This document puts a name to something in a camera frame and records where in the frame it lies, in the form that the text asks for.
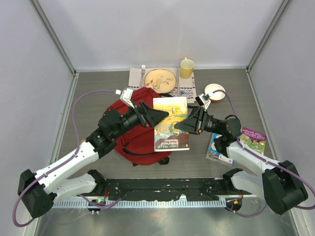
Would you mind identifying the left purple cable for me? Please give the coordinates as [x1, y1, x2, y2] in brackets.
[12, 89, 123, 228]

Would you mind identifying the yellow landscape paperback book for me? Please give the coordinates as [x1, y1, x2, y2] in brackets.
[153, 97, 189, 152]

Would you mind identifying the purple cable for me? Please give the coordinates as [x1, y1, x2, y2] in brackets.
[12, 89, 123, 228]
[210, 89, 315, 217]

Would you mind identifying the yellow mug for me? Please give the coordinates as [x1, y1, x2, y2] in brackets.
[180, 58, 194, 79]

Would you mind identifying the pink handled knife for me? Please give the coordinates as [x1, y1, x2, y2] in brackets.
[176, 68, 180, 97]

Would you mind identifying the patterned white placemat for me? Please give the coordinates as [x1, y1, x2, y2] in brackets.
[128, 67, 196, 103]

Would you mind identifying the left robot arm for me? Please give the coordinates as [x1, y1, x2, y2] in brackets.
[18, 101, 169, 218]

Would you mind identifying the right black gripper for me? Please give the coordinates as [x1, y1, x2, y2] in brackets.
[173, 107, 222, 135]

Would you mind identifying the pink handled fork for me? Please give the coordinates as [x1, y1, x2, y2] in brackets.
[139, 64, 146, 88]

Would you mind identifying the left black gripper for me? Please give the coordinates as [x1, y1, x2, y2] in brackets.
[113, 101, 168, 139]

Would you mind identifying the white slotted cable duct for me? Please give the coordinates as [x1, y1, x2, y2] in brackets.
[53, 198, 226, 208]

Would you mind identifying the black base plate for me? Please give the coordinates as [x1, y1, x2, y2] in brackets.
[99, 178, 249, 202]

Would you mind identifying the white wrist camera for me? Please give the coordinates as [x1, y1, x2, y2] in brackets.
[115, 88, 135, 109]
[195, 93, 211, 110]

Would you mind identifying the blue comic cover book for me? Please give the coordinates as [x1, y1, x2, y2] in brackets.
[205, 133, 234, 167]

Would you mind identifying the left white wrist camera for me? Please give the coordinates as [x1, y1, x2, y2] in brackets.
[115, 88, 135, 109]

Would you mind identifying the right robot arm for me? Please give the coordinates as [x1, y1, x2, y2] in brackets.
[175, 107, 309, 215]

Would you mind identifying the white orange bowl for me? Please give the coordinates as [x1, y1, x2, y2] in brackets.
[204, 84, 225, 102]

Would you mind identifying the bird pattern wooden plate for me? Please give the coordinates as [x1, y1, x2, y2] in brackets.
[144, 69, 177, 93]

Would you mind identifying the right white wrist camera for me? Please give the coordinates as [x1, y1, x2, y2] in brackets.
[195, 93, 211, 110]

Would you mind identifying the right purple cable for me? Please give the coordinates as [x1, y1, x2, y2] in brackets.
[210, 89, 315, 217]

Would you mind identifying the red backpack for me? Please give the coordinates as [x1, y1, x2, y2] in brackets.
[115, 88, 173, 165]

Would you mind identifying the purple treehouse book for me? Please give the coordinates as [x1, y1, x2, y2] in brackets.
[240, 127, 267, 155]

